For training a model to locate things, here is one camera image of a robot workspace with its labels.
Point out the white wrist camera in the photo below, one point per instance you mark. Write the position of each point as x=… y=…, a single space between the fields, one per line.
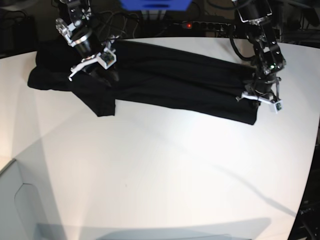
x=107 y=59
x=276 y=106

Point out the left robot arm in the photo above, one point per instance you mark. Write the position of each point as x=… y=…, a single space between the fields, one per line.
x=268 y=60

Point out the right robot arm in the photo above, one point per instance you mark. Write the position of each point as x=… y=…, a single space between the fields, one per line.
x=75 y=21

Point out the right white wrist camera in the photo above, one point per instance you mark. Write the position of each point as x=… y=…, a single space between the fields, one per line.
x=107 y=59

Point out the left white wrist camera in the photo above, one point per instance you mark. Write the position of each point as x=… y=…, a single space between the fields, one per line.
x=276 y=106

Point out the black power strip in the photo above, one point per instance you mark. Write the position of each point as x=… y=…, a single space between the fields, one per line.
x=206 y=26

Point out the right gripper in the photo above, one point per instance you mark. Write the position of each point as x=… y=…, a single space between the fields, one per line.
x=89 y=48

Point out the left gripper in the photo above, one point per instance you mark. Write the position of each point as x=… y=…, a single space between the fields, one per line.
x=263 y=90

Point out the blue plastic box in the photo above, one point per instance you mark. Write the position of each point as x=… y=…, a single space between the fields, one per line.
x=157 y=5

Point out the black T-shirt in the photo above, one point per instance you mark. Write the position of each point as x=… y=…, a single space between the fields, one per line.
x=153 y=75

